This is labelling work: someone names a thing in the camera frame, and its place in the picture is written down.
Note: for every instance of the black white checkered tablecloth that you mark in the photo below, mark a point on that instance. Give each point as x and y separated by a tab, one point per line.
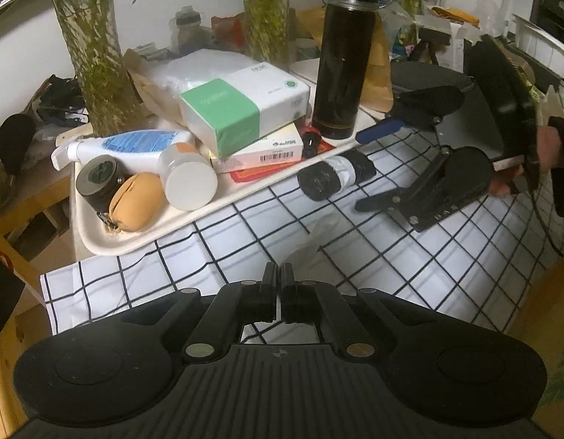
478	265

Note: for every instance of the left bamboo vase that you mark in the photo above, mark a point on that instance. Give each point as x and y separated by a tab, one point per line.
89	30

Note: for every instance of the black tape roll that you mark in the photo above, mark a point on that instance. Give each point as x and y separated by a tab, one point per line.
99	180

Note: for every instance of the white capped orange jar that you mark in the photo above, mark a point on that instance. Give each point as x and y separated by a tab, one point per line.
189	180

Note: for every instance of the blue white lotion tube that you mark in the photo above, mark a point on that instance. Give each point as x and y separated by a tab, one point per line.
137	151

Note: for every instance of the grey zippered hard case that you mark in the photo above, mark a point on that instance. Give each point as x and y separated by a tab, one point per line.
451	106

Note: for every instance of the white red flat box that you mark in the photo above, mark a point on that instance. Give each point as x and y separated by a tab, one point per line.
284	145

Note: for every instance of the black thermos bottle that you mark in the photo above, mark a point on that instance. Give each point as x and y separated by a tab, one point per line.
345	49

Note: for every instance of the person right hand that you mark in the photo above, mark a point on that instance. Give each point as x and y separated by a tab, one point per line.
551	156

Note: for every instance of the white serving tray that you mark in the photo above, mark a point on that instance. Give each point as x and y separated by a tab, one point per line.
101	242

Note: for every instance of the wooden side table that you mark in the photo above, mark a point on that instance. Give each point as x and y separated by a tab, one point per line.
36	221

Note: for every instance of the green white tissue box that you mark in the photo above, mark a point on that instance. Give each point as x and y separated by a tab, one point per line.
229	113

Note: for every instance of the black garbage bag roll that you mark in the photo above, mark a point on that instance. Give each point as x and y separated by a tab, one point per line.
335	174

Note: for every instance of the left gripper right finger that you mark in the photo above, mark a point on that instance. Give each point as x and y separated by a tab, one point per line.
322	305

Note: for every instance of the bamboo vase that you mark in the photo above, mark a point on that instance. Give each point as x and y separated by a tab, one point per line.
89	30
266	30

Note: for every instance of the white plastic food container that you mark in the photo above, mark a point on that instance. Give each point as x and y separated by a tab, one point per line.
540	45

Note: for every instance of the tan egg shaped pouch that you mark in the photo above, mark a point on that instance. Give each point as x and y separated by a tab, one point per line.
138	203

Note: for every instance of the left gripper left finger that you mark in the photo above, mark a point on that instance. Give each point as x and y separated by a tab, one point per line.
235	306

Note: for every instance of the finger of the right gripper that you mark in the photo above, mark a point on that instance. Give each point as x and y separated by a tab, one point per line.
391	200
383	129

